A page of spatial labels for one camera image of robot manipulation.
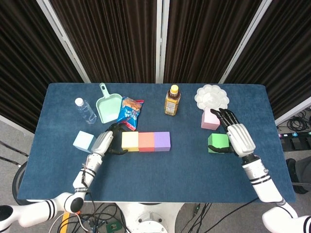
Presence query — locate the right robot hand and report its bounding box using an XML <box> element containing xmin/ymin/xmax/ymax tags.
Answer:
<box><xmin>207</xmin><ymin>108</ymin><xmax>256</xmax><ymax>158</ymax></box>

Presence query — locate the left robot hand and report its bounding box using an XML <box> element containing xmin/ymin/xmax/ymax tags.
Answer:
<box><xmin>91</xmin><ymin>123</ymin><xmax>129</xmax><ymax>157</ymax></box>

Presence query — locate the light blue foam cube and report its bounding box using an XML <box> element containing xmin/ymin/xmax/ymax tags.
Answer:
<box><xmin>72</xmin><ymin>131</ymin><xmax>96</xmax><ymax>154</ymax></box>

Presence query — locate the green foam cube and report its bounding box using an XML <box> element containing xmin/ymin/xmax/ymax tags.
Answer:
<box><xmin>207</xmin><ymin>133</ymin><xmax>230</xmax><ymax>154</ymax></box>

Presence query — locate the yellow foam cube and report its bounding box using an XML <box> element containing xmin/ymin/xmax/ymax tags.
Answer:
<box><xmin>121</xmin><ymin>131</ymin><xmax>139</xmax><ymax>152</ymax></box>

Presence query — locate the red foam cube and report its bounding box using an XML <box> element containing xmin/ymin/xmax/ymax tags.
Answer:
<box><xmin>138</xmin><ymin>132</ymin><xmax>156</xmax><ymax>152</ymax></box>

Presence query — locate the purple foam cube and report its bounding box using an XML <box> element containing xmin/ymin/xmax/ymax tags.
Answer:
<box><xmin>154</xmin><ymin>131</ymin><xmax>172</xmax><ymax>152</ymax></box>

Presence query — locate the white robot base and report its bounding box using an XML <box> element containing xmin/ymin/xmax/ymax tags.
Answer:
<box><xmin>116</xmin><ymin>202</ymin><xmax>183</xmax><ymax>233</ymax></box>

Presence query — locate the clear plastic water bottle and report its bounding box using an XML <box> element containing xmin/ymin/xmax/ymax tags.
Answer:
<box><xmin>74</xmin><ymin>97</ymin><xmax>98</xmax><ymax>125</ymax></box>

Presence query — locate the mint green dustpan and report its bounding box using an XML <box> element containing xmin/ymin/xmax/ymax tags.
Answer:
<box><xmin>95</xmin><ymin>83</ymin><xmax>123</xmax><ymax>124</ymax></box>

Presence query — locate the pink foam cube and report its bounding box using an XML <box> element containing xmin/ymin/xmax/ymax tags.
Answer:
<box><xmin>201</xmin><ymin>108</ymin><xmax>221</xmax><ymax>131</ymax></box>

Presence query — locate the blue snack bag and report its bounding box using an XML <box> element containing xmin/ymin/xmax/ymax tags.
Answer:
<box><xmin>116</xmin><ymin>96</ymin><xmax>145</xmax><ymax>132</ymax></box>

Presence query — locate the white flower paint palette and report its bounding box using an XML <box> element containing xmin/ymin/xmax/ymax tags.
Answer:
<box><xmin>194</xmin><ymin>84</ymin><xmax>230</xmax><ymax>114</ymax></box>

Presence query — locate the black power strip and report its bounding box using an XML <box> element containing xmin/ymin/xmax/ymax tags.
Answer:
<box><xmin>277</xmin><ymin>131</ymin><xmax>311</xmax><ymax>140</ymax></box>

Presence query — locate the blue table mat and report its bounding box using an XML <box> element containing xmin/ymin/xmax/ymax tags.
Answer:
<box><xmin>17</xmin><ymin>83</ymin><xmax>296</xmax><ymax>203</ymax></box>

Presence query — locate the yellow-capped tea bottle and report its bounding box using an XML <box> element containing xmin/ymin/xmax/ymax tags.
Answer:
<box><xmin>164</xmin><ymin>84</ymin><xmax>182</xmax><ymax>116</ymax></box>

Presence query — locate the green circuit board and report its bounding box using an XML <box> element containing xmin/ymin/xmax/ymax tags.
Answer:
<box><xmin>106</xmin><ymin>222</ymin><xmax>121</xmax><ymax>233</ymax></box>

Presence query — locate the black coiled cable bundle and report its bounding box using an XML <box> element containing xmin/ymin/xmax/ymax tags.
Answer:
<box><xmin>286</xmin><ymin>109</ymin><xmax>311</xmax><ymax>133</ymax></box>

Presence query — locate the black cable with inline switch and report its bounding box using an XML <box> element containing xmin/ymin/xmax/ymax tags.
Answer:
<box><xmin>188</xmin><ymin>202</ymin><xmax>212</xmax><ymax>233</ymax></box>

